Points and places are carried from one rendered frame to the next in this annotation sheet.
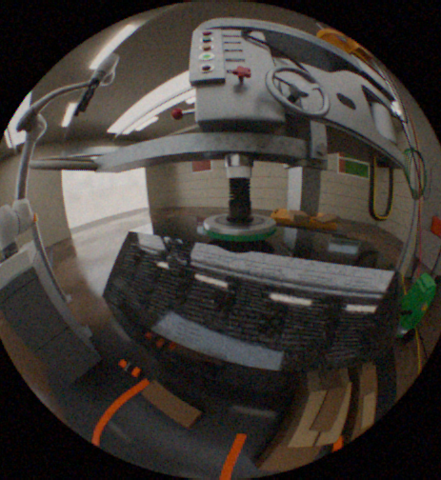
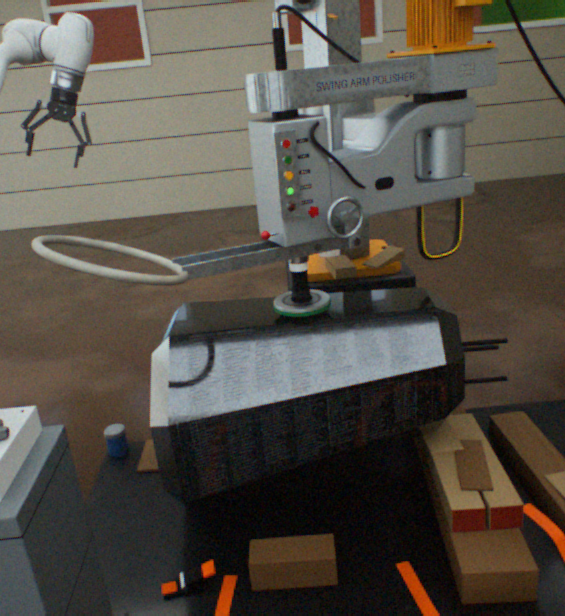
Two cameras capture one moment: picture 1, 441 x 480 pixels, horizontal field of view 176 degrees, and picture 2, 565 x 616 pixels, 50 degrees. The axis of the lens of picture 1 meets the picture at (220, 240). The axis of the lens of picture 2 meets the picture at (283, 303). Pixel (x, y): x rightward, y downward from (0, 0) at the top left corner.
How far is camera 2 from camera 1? 1.94 m
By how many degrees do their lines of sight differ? 26
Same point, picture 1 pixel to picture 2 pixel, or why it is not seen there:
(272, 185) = (229, 120)
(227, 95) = (301, 226)
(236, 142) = (302, 251)
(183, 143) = (269, 256)
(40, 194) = not seen: outside the picture
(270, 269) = (336, 326)
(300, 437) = (458, 498)
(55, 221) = not seen: outside the picture
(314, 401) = (445, 464)
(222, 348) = (327, 382)
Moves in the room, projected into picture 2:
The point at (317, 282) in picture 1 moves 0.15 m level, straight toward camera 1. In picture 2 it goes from (367, 326) to (359, 344)
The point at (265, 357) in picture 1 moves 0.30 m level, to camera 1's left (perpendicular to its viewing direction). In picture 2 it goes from (354, 376) to (281, 404)
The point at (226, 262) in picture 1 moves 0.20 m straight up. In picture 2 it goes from (306, 331) to (301, 279)
